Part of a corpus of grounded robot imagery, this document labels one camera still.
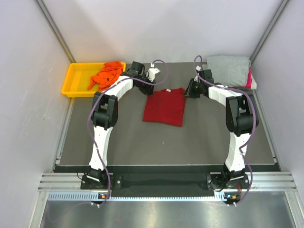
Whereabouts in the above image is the aluminium frame rail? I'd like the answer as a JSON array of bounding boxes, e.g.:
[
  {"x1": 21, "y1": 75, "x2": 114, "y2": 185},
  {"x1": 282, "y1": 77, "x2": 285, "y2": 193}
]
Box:
[{"x1": 38, "y1": 172, "x2": 296, "y2": 191}]

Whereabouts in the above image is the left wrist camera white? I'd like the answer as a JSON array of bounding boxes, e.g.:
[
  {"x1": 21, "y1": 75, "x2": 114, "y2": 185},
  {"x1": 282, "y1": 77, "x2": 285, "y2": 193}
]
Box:
[{"x1": 145, "y1": 63, "x2": 161, "y2": 83}]

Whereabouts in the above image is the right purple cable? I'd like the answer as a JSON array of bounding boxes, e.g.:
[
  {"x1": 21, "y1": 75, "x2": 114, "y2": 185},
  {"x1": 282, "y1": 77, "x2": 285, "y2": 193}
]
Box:
[{"x1": 193, "y1": 55, "x2": 257, "y2": 207}]

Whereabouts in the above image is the grey slotted cable duct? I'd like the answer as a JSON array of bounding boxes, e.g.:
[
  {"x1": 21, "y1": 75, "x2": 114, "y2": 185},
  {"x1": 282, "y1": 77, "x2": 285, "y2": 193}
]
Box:
[{"x1": 47, "y1": 191, "x2": 227, "y2": 202}]

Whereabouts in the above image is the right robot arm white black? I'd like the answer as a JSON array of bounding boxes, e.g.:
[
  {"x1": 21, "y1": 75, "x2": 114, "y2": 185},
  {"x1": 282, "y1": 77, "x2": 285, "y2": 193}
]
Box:
[{"x1": 183, "y1": 66, "x2": 258, "y2": 188}]

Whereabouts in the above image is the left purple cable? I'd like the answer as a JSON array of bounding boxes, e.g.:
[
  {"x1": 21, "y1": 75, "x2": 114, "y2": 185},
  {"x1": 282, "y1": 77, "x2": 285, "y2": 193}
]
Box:
[{"x1": 87, "y1": 59, "x2": 170, "y2": 207}]

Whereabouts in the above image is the yellow plastic bin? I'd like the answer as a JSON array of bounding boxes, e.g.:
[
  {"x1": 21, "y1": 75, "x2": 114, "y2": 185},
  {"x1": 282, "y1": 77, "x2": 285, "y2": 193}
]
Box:
[{"x1": 61, "y1": 62, "x2": 126, "y2": 98}]

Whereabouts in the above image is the folded pink white t shirt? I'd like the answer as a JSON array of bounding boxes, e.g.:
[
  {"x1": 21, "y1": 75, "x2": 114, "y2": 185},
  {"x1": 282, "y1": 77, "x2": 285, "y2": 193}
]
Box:
[{"x1": 244, "y1": 68, "x2": 257, "y2": 90}]

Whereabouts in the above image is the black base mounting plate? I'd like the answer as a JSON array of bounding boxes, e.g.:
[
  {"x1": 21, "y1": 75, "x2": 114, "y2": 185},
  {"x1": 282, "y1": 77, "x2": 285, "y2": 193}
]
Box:
[{"x1": 80, "y1": 173, "x2": 249, "y2": 190}]

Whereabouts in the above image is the orange t shirt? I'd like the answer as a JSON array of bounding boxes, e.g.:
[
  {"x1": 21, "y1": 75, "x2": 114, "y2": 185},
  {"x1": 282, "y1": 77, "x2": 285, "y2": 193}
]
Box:
[{"x1": 87, "y1": 61, "x2": 123, "y2": 92}]

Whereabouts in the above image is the folded grey t shirt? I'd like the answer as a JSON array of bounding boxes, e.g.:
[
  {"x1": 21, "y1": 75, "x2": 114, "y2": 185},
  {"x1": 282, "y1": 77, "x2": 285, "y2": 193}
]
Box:
[{"x1": 207, "y1": 56, "x2": 251, "y2": 87}]

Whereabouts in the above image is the dark red t shirt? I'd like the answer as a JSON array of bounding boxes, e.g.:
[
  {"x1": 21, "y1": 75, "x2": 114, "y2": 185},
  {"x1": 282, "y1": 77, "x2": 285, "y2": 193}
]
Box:
[{"x1": 142, "y1": 88, "x2": 186, "y2": 127}]

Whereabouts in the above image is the purple cable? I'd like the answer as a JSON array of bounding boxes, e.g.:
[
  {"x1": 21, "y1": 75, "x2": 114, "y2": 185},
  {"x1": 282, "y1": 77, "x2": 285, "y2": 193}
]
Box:
[
  {"x1": 87, "y1": 59, "x2": 170, "y2": 207},
  {"x1": 193, "y1": 55, "x2": 257, "y2": 207}
]

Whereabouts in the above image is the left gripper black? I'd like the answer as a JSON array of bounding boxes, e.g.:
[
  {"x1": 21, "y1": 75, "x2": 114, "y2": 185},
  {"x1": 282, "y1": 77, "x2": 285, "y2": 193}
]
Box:
[{"x1": 135, "y1": 74, "x2": 156, "y2": 95}]

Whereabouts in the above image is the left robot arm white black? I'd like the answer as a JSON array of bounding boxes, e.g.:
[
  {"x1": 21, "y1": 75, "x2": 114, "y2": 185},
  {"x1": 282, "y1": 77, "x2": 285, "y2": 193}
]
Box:
[{"x1": 83, "y1": 62, "x2": 160, "y2": 188}]

